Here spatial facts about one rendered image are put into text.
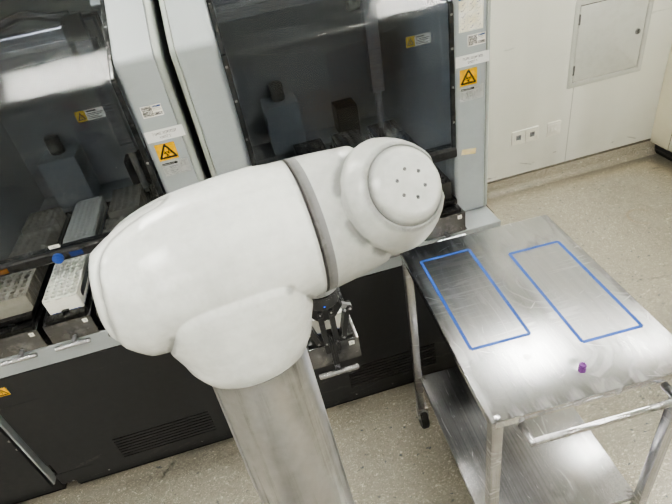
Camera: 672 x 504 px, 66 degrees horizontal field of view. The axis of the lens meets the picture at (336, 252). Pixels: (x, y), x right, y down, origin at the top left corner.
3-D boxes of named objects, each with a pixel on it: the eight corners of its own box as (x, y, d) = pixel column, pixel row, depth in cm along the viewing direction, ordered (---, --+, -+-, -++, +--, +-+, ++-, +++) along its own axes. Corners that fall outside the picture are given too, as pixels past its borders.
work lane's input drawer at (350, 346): (272, 229, 184) (266, 208, 178) (309, 219, 185) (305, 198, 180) (313, 385, 125) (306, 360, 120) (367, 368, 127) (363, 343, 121)
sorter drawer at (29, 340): (49, 236, 205) (38, 217, 200) (84, 227, 207) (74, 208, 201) (-4, 370, 147) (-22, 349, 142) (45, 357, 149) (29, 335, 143)
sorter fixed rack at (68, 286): (69, 261, 175) (60, 246, 171) (99, 253, 176) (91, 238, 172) (51, 318, 151) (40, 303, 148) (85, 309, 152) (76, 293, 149)
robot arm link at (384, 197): (386, 144, 60) (275, 179, 57) (446, 86, 42) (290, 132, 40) (423, 251, 60) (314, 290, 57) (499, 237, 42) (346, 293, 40)
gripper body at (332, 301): (333, 272, 116) (339, 302, 121) (297, 282, 115) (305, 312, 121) (341, 292, 110) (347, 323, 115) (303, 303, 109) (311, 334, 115)
